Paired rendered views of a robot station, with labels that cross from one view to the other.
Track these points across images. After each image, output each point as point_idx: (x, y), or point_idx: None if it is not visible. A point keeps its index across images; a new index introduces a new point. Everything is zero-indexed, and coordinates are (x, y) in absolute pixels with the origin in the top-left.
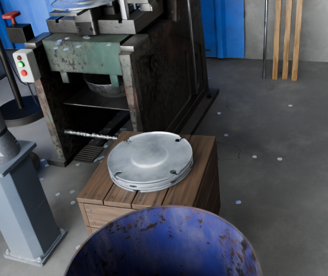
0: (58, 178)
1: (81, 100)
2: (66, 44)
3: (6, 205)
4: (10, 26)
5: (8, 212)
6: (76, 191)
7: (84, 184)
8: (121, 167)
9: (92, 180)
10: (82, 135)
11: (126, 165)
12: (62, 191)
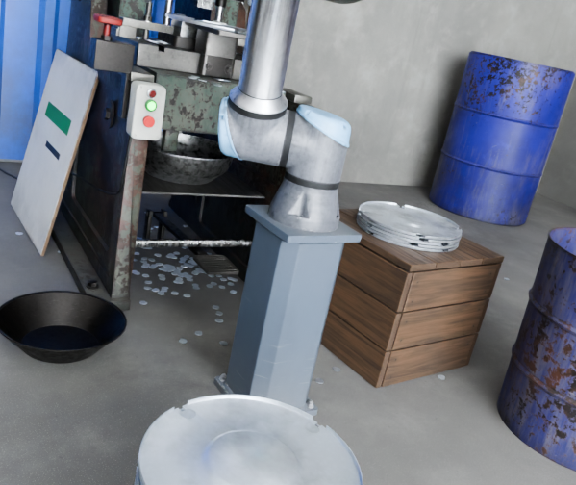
0: (145, 324)
1: (154, 188)
2: (201, 85)
3: (323, 300)
4: (98, 38)
5: (316, 316)
6: (205, 331)
7: (199, 321)
8: (409, 230)
9: (390, 250)
10: (165, 245)
11: (410, 228)
12: (182, 336)
